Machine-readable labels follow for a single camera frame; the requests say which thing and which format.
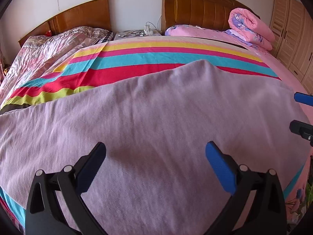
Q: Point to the wooden headboard left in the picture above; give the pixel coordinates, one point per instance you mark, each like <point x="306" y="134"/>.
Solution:
<point x="93" y="14"/>

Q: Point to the lilac sweatpants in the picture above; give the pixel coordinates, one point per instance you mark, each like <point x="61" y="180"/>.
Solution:
<point x="156" y="178"/>

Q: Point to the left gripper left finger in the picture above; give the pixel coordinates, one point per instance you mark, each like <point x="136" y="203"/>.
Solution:
<point x="44" y="214"/>

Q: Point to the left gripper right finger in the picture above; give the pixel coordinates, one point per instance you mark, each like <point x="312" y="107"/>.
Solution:
<point x="256" y="204"/>

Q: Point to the white power strip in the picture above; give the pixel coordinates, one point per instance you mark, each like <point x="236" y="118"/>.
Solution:
<point x="147" y="30"/>

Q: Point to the pink patterned quilt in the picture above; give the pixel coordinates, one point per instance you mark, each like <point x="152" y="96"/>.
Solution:
<point x="39" y="55"/>

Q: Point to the dark wooden headboard right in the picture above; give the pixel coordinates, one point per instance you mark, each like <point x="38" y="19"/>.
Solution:
<point x="209" y="14"/>

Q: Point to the light wooden wardrobe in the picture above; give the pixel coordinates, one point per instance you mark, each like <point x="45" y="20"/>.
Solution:
<point x="292" y="26"/>

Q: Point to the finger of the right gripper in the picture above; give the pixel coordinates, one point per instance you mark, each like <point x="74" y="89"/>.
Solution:
<point x="304" y="98"/>
<point x="302" y="129"/>

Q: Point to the rainbow striped blanket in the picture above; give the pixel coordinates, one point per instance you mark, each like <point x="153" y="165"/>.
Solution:
<point x="114" y="61"/>

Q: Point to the rolled pink quilt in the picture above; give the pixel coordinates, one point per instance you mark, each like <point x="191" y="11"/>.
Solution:
<point x="250" y="29"/>

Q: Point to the cluttered nightstand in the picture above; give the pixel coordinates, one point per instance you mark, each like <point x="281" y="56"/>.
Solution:
<point x="136" y="34"/>

